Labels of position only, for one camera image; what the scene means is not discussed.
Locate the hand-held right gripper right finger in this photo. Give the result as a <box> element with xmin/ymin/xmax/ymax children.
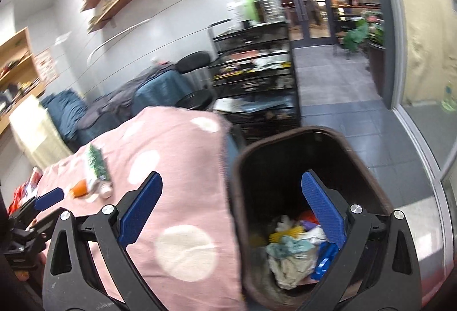
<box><xmin>301</xmin><ymin>171</ymin><xmax>424</xmax><ymax>311</ymax></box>

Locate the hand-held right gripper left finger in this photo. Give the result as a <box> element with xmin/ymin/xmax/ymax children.
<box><xmin>42</xmin><ymin>171</ymin><xmax>164</xmax><ymax>311</ymax></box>

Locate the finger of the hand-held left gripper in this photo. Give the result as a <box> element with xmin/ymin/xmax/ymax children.
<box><xmin>8</xmin><ymin>188</ymin><xmax>65</xmax><ymax>223</ymax></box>

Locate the small orange piece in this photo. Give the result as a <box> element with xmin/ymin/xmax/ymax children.
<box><xmin>69</xmin><ymin>180</ymin><xmax>88</xmax><ymax>198</ymax></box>

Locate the white paper tissue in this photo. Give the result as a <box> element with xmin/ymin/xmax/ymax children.
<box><xmin>276</xmin><ymin>214</ymin><xmax>304</xmax><ymax>232</ymax></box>

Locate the dark brown trash bin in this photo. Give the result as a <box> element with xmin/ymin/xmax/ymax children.
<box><xmin>230</xmin><ymin>125</ymin><xmax>395</xmax><ymax>310</ymax></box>

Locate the green and white toothpaste tube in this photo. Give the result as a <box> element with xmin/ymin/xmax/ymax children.
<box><xmin>85</xmin><ymin>144</ymin><xmax>113</xmax><ymax>198</ymax></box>

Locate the red packet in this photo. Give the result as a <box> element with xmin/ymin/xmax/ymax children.
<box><xmin>7</xmin><ymin>166</ymin><xmax>41</xmax><ymax>215</ymax></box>

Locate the teal crumpled cloth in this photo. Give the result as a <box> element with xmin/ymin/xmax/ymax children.
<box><xmin>267</xmin><ymin>238</ymin><xmax>315</xmax><ymax>259</ymax></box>

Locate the blue plastic piece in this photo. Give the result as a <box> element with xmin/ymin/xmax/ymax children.
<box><xmin>310</xmin><ymin>243</ymin><xmax>340</xmax><ymax>280</ymax></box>

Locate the pink blanket with white dots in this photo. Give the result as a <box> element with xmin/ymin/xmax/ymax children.
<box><xmin>36</xmin><ymin>106</ymin><xmax>248</xmax><ymax>311</ymax></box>

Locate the cream towel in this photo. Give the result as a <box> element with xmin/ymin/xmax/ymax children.
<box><xmin>9</xmin><ymin>97</ymin><xmax>73</xmax><ymax>169</ymax></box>

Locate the blue cloth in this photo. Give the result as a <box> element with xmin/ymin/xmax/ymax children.
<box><xmin>134</xmin><ymin>70</ymin><xmax>195</xmax><ymax>109</ymax></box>
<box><xmin>41</xmin><ymin>90</ymin><xmax>88</xmax><ymax>152</ymax></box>

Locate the grey cloth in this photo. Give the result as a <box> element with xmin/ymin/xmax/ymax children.
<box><xmin>77</xmin><ymin>65</ymin><xmax>179</xmax><ymax>141</ymax></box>

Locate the black mesh trolley cart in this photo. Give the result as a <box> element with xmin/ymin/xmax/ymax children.
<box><xmin>209</xmin><ymin>20</ymin><xmax>301</xmax><ymax>141</ymax></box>

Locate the white paper sheet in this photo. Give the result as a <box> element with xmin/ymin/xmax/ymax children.
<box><xmin>212</xmin><ymin>99</ymin><xmax>244</xmax><ymax>114</ymax></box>

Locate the wooden bookcase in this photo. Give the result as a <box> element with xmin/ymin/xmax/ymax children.
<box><xmin>0</xmin><ymin>27</ymin><xmax>48</xmax><ymax>135</ymax></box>

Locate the black stool chair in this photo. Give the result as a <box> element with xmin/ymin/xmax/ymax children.
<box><xmin>175</xmin><ymin>51</ymin><xmax>217</xmax><ymax>112</ymax></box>

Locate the small plastic bottle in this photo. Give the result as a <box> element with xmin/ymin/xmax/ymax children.
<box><xmin>441</xmin><ymin>83</ymin><xmax>457</xmax><ymax>112</ymax></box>

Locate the potted green plant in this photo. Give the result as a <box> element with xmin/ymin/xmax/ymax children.
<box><xmin>339</xmin><ymin>10</ymin><xmax>388</xmax><ymax>98</ymax></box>

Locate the glass sliding door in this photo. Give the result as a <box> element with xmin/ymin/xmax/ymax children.
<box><xmin>371</xmin><ymin>0</ymin><xmax>457</xmax><ymax>297</ymax></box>

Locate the glass entrance door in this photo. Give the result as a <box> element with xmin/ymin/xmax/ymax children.
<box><xmin>282</xmin><ymin>0</ymin><xmax>338</xmax><ymax>42</ymax></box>

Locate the clear plastic bottle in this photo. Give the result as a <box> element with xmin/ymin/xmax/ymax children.
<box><xmin>259</xmin><ymin>0</ymin><xmax>282</xmax><ymax>23</ymax></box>

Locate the green bottle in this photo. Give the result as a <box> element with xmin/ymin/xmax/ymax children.
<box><xmin>244</xmin><ymin>0</ymin><xmax>259</xmax><ymax>23</ymax></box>

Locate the wall poster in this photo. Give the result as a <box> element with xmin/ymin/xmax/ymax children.
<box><xmin>36</xmin><ymin>50</ymin><xmax>58</xmax><ymax>84</ymax></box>

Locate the white curved wall bar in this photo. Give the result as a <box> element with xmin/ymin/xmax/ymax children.
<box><xmin>87</xmin><ymin>19</ymin><xmax>153</xmax><ymax>64</ymax></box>

